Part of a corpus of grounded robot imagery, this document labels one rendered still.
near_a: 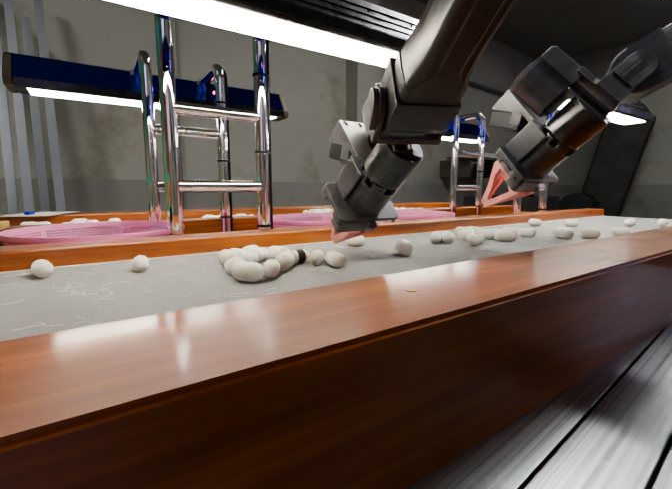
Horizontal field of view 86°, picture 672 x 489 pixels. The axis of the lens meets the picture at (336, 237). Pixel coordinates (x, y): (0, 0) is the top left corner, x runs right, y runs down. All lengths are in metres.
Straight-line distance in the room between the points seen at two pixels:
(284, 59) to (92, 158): 1.81
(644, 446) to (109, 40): 3.19
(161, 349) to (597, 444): 0.27
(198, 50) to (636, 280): 3.19
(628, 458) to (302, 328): 0.22
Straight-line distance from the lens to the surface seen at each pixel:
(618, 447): 0.33
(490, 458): 0.28
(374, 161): 0.45
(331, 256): 0.44
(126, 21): 3.26
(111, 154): 3.04
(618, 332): 0.46
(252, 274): 0.38
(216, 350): 0.18
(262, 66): 0.69
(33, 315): 0.37
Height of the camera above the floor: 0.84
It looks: 8 degrees down
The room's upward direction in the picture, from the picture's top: straight up
